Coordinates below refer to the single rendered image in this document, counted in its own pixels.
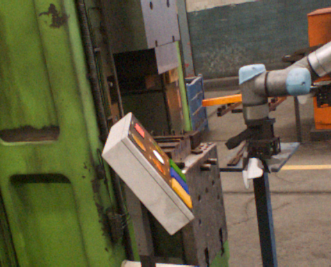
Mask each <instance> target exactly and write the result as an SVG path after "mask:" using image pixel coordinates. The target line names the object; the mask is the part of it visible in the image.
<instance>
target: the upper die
mask: <svg viewBox="0 0 331 267"><path fill-rule="evenodd" d="M113 57H114V61H115V68H116V74H117V78H118V79H128V78H134V77H141V76H153V75H159V74H162V73H164V72H167V71H169V70H170V69H172V68H174V67H177V66H179V62H178V57H177V48H176V42H171V43H168V44H164V45H161V46H158V47H154V48H151V49H144V50H139V51H130V52H124V53H118V54H113Z"/></svg>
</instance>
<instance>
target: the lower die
mask: <svg viewBox="0 0 331 267"><path fill-rule="evenodd" d="M169 137H184V140H183V141H182V142H181V140H180V139H170V140H155V142H157V143H158V145H159V147H160V148H161V149H162V150H163V151H164V152H165V154H166V155H167V156H168V158H169V159H172V160H173V162H175V161H182V160H183V159H185V158H186V157H187V156H188V155H189V154H190V153H191V145H190V140H189V135H178V136H152V138H169ZM180 158H181V159H180Z"/></svg>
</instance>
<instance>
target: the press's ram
mask: <svg viewBox="0 0 331 267"><path fill-rule="evenodd" d="M103 2H104V10H105V13H106V17H107V22H108V29H109V33H110V38H111V45H112V50H113V54H118V53H124V52H130V51H139V50H144V49H151V48H154V47H158V46H161V45H165V44H168V43H171V42H175V41H178V40H179V29H178V24H177V14H176V8H175V0H103Z"/></svg>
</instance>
